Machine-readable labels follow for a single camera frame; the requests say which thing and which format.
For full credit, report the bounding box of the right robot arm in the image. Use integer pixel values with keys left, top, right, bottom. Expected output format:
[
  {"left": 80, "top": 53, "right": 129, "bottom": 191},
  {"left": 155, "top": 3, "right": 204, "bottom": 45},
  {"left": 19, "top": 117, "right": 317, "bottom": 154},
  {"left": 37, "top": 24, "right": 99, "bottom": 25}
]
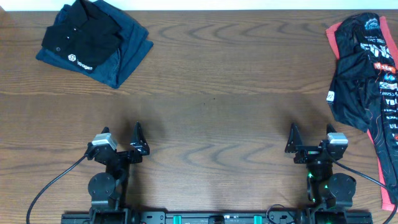
[{"left": 285, "top": 123, "right": 356, "bottom": 223}]

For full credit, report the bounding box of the black printed cycling jersey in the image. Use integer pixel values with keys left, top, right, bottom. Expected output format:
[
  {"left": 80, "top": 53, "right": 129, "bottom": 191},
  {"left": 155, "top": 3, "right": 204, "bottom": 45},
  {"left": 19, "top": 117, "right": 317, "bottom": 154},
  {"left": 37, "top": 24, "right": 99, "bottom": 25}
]
[{"left": 326, "top": 12, "right": 398, "bottom": 207}]

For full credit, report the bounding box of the red t-shirt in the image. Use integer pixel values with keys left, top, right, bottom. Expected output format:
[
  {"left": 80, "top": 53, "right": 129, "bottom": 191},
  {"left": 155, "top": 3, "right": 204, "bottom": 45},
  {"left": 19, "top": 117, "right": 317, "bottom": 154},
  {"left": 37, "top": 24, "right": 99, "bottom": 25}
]
[{"left": 325, "top": 16, "right": 398, "bottom": 212}]

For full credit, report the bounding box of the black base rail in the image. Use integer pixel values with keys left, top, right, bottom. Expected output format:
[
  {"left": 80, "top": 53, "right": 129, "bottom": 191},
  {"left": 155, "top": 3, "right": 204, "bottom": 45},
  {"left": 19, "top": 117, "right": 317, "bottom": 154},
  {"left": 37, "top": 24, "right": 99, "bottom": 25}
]
[{"left": 61, "top": 210, "right": 373, "bottom": 224}]

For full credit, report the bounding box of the black cable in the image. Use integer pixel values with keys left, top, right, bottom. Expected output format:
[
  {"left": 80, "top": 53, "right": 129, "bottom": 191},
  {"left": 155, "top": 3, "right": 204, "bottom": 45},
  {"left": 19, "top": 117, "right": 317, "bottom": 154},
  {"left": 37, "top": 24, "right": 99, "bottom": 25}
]
[
  {"left": 323, "top": 149, "right": 398, "bottom": 224},
  {"left": 25, "top": 154, "right": 89, "bottom": 224}
]

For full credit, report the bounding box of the right black cable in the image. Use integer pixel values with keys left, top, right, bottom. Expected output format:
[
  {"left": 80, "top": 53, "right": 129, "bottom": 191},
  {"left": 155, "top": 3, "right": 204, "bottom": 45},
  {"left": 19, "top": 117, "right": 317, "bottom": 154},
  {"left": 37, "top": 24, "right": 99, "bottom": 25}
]
[{"left": 323, "top": 149, "right": 398, "bottom": 224}]

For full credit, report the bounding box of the left black cable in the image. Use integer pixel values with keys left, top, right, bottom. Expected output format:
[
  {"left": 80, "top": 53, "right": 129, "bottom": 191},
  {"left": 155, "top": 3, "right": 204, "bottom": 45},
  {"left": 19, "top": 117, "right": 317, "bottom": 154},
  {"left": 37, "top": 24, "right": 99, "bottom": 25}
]
[{"left": 25, "top": 154, "right": 89, "bottom": 224}]

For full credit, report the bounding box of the folded navy blue shirt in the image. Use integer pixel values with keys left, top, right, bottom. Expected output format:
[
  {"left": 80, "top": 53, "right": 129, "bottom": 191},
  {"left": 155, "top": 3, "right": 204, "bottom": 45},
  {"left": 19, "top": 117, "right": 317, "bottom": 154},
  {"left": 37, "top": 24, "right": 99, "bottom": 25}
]
[{"left": 36, "top": 1, "right": 153, "bottom": 89}]

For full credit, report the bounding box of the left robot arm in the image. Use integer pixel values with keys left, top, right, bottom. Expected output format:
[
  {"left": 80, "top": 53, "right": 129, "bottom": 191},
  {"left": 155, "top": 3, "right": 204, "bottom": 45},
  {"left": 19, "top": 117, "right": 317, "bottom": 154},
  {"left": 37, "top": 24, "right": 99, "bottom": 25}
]
[{"left": 85, "top": 122, "right": 150, "bottom": 224}]

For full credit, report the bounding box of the folded black polo shirt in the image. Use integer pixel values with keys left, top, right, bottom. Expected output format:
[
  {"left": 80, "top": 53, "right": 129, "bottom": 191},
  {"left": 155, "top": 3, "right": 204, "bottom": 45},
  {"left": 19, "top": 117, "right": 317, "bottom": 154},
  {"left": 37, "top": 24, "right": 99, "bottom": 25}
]
[{"left": 42, "top": 0, "right": 121, "bottom": 73}]

